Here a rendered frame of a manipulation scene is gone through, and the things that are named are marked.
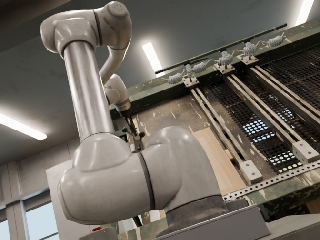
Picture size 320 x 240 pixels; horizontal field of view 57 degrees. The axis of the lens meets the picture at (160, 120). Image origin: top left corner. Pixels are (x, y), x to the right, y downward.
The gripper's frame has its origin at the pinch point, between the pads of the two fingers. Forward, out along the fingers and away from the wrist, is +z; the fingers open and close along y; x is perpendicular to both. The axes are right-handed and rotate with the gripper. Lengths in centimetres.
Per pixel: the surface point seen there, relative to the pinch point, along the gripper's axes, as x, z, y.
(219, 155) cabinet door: 41, 14, 28
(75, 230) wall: -164, 242, -172
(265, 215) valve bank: 45, 13, 72
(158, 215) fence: 0, 12, 54
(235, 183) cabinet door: 41, 14, 50
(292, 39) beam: 137, 5, -57
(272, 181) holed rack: 55, 10, 60
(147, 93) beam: 15, 5, -56
